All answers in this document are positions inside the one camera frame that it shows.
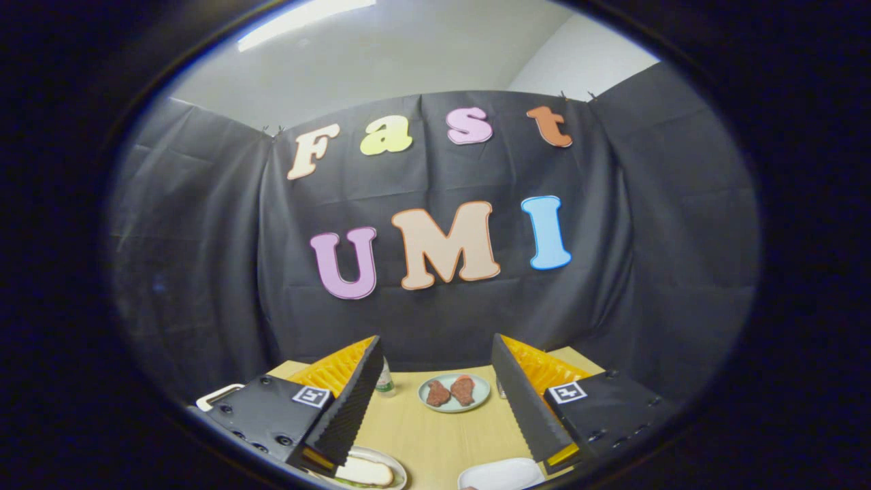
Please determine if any beige round plate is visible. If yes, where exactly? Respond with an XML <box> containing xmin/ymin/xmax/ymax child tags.
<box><xmin>310</xmin><ymin>446</ymin><xmax>408</xmax><ymax>490</ymax></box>

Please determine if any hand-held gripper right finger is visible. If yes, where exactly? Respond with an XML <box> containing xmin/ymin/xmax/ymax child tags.
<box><xmin>490</xmin><ymin>333</ymin><xmax>682</xmax><ymax>476</ymax></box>

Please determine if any toasted bread slice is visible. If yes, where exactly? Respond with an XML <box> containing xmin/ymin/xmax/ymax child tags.
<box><xmin>335</xmin><ymin>456</ymin><xmax>395</xmax><ymax>487</ymax></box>

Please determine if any white toaster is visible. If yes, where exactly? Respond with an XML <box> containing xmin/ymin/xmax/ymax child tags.
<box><xmin>196</xmin><ymin>384</ymin><xmax>244</xmax><ymax>412</ymax></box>

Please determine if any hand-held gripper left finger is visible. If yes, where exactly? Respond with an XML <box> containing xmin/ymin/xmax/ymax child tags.
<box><xmin>204</xmin><ymin>335</ymin><xmax>386</xmax><ymax>478</ymax></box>

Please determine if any black backdrop cloth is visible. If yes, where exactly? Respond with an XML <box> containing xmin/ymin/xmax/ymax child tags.
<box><xmin>105</xmin><ymin>63</ymin><xmax>761</xmax><ymax>409</ymax></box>

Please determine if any white oblong plate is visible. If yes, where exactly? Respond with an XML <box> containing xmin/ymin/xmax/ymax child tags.
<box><xmin>457</xmin><ymin>457</ymin><xmax>546</xmax><ymax>490</ymax></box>

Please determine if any light blue plate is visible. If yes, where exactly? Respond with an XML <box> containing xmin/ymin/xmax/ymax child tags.
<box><xmin>417</xmin><ymin>373</ymin><xmax>491</xmax><ymax>414</ymax></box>

